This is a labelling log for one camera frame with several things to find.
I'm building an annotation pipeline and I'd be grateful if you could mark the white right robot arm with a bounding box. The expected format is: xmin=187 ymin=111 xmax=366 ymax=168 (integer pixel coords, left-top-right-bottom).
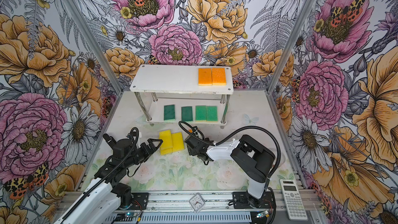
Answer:
xmin=184 ymin=134 xmax=280 ymax=200

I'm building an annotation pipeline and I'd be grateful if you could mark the yellow sponge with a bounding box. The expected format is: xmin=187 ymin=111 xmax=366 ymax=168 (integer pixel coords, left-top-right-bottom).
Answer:
xmin=160 ymin=148 xmax=173 ymax=156
xmin=172 ymin=132 xmax=184 ymax=152
xmin=159 ymin=130 xmax=173 ymax=150

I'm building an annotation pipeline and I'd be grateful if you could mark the yellow sponge right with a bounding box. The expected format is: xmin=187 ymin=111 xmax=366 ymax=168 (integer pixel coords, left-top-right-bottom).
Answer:
xmin=172 ymin=132 xmax=184 ymax=152

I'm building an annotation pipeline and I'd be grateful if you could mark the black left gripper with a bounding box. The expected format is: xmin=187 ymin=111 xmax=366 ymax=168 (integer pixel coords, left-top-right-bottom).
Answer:
xmin=124 ymin=138 xmax=163 ymax=168

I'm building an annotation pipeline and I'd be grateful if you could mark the dark green scouring sponge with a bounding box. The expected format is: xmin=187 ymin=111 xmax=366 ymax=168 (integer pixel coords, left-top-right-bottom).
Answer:
xmin=181 ymin=106 xmax=193 ymax=122

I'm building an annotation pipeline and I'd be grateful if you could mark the white calculator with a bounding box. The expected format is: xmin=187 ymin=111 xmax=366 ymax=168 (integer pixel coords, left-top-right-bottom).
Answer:
xmin=280 ymin=179 xmax=308 ymax=221

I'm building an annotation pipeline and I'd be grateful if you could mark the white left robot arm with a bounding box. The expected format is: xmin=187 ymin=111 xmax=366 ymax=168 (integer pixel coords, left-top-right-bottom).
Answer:
xmin=55 ymin=134 xmax=163 ymax=224

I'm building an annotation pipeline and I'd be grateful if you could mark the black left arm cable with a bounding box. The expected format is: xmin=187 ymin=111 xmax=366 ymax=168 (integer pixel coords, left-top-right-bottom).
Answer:
xmin=58 ymin=127 xmax=140 ymax=224

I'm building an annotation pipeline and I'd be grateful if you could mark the white two-tier metal shelf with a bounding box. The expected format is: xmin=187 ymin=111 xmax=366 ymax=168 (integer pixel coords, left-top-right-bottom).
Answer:
xmin=130 ymin=64 xmax=234 ymax=125

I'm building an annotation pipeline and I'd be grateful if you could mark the black corrugated right cable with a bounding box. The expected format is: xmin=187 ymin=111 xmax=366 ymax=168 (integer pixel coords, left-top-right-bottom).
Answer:
xmin=178 ymin=120 xmax=282 ymax=179

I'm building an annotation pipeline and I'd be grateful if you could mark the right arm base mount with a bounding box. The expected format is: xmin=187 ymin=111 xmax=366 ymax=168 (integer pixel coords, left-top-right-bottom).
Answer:
xmin=228 ymin=190 xmax=276 ymax=209

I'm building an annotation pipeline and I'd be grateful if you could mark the yellow sponge top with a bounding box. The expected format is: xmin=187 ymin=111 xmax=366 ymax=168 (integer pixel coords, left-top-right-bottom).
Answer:
xmin=159 ymin=130 xmax=173 ymax=150

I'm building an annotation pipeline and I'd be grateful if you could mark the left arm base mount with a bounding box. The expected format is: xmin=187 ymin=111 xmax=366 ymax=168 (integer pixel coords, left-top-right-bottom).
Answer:
xmin=116 ymin=183 xmax=149 ymax=210

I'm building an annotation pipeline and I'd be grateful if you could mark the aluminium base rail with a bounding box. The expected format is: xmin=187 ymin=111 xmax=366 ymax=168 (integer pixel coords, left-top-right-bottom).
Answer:
xmin=55 ymin=189 xmax=321 ymax=224

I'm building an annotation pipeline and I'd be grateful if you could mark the small white clock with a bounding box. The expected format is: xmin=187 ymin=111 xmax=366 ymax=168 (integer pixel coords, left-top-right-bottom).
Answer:
xmin=189 ymin=193 xmax=205 ymax=213

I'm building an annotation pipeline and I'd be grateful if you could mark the yellow sponge bottom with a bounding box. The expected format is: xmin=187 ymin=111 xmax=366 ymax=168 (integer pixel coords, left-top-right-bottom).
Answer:
xmin=160 ymin=148 xmax=173 ymax=156

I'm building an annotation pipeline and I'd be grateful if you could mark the light green sponge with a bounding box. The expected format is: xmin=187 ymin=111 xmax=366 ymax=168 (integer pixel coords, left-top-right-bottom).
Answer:
xmin=195 ymin=105 xmax=207 ymax=122
xmin=206 ymin=106 xmax=218 ymax=122

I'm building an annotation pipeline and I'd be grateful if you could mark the orange sponge front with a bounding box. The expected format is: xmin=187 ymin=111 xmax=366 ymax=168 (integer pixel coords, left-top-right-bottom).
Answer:
xmin=211 ymin=67 xmax=227 ymax=86

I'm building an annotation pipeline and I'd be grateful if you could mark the orange sponge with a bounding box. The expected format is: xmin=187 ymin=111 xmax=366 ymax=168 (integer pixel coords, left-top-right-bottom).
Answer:
xmin=211 ymin=67 xmax=227 ymax=86
xmin=198 ymin=68 xmax=212 ymax=86

